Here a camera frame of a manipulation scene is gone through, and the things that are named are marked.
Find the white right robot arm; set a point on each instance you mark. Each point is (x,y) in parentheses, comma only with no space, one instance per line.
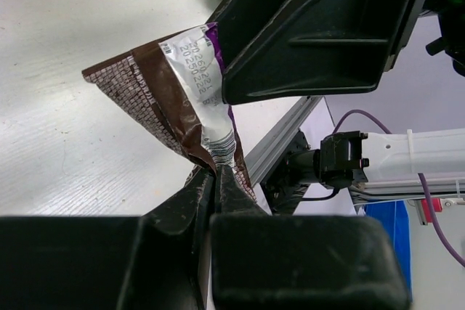
(346,158)

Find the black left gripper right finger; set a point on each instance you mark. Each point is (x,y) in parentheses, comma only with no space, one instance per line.
(235,213)

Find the brown chocolate bar wrapper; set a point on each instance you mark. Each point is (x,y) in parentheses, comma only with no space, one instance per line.
(172,87)

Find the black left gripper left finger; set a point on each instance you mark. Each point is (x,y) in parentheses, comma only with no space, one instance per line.
(169,262)

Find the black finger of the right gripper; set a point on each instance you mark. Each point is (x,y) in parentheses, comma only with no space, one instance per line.
(285,48)

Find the aluminium table front rail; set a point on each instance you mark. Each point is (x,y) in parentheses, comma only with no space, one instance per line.
(267,152)

